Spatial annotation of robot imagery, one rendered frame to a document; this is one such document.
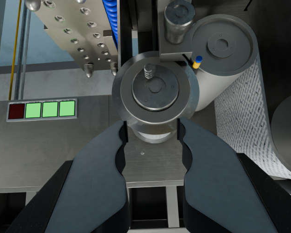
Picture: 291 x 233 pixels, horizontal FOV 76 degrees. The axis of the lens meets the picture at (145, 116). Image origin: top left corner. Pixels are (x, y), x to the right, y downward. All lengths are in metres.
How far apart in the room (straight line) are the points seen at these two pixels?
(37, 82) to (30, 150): 2.38
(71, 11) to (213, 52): 0.33
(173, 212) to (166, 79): 0.46
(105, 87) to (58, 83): 0.67
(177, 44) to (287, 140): 0.23
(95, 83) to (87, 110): 2.02
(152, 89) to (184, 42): 0.09
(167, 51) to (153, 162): 0.41
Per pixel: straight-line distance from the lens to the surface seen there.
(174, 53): 0.31
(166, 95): 0.29
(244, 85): 0.42
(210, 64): 0.35
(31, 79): 3.15
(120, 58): 0.35
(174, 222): 0.67
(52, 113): 0.72
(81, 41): 0.60
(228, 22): 0.40
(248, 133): 0.41
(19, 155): 0.77
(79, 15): 0.52
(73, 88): 2.79
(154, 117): 0.29
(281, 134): 0.37
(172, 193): 0.64
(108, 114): 0.66
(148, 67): 0.28
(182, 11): 0.28
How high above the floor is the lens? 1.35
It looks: 12 degrees down
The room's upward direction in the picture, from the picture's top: 177 degrees clockwise
